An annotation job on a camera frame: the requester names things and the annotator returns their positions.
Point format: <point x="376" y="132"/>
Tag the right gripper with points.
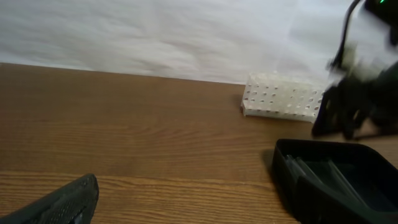
<point x="373" y="99"/>

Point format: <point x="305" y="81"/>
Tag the clear test tube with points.
<point x="291" y="165"/>
<point x="304" y="168"/>
<point x="343" y="177"/>

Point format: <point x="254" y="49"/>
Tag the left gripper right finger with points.
<point x="335" y="208"/>

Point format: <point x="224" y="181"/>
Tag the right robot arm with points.
<point x="385" y="12"/>

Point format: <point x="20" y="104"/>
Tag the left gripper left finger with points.
<point x="62" y="202"/>

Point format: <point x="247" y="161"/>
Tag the white test tube rack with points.
<point x="280" y="99"/>

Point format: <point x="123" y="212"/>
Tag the black tray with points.
<point x="311" y="149"/>

